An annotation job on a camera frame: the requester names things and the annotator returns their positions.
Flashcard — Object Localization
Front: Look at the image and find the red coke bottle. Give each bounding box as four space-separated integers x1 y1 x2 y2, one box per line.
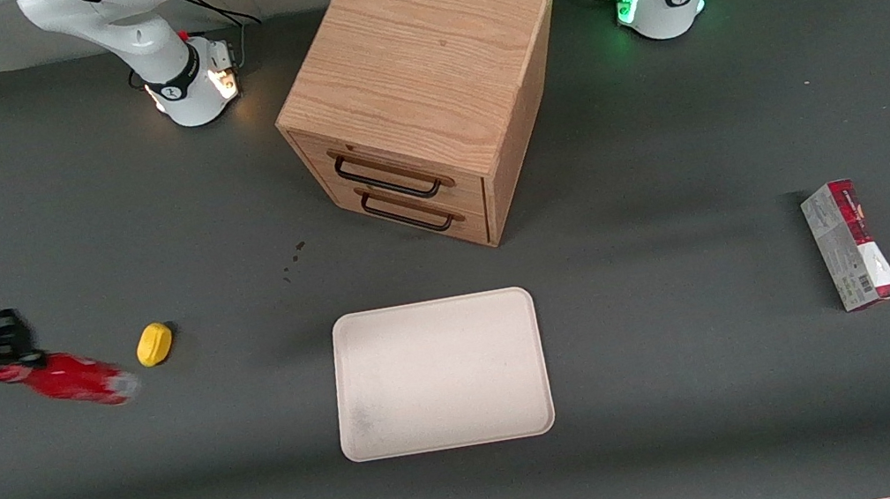
0 339 144 424

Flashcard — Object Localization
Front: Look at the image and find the white rectangular tray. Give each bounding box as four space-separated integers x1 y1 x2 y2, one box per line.
320 284 559 467

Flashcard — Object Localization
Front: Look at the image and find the red and grey carton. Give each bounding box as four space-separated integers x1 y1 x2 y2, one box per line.
797 173 890 317

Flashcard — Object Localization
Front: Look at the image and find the small yellow oval object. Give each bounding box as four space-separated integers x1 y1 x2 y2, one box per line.
132 320 178 370

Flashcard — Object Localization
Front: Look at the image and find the wooden two-drawer cabinet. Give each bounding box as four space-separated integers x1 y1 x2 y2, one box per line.
257 0 593 278

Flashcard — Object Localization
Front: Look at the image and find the black right arm base cable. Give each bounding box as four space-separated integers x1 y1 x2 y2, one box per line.
173 0 271 82

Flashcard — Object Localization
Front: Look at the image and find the black upper drawer handle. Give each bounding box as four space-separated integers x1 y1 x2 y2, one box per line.
328 132 458 213

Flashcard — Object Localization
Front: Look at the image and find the black drawer handle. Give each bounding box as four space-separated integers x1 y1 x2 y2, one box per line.
356 173 468 245
328 132 458 213

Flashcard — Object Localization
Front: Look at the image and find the black lower drawer handle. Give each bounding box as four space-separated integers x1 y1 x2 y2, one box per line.
356 173 468 245

